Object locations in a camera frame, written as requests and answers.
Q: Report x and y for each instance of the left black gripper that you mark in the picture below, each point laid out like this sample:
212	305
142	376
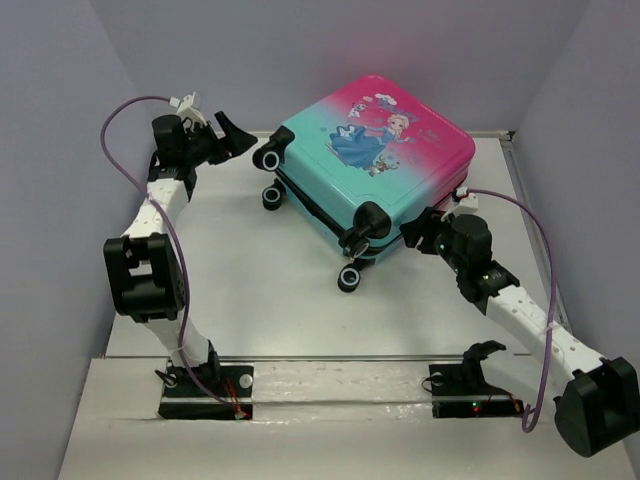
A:
235	140

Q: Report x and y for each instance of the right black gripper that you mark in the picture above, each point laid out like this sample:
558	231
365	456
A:
425	226

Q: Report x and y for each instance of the pink teal kids suitcase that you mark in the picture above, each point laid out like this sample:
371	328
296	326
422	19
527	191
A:
360	163

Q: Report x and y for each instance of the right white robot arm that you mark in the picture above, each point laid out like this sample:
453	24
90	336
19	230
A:
593	400

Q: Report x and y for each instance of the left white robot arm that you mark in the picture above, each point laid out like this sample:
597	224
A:
146	265

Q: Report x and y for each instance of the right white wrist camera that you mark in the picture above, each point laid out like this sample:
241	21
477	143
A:
463	201

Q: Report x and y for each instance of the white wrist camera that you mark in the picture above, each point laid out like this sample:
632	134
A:
463	201
189	106

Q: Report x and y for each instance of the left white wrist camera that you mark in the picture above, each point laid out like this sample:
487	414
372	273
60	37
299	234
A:
189	106

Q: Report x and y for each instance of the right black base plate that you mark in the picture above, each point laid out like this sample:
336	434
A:
454	396

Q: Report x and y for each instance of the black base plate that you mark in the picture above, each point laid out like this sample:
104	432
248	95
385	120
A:
454	396
229	399

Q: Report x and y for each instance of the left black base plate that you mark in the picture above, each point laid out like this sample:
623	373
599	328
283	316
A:
229	399

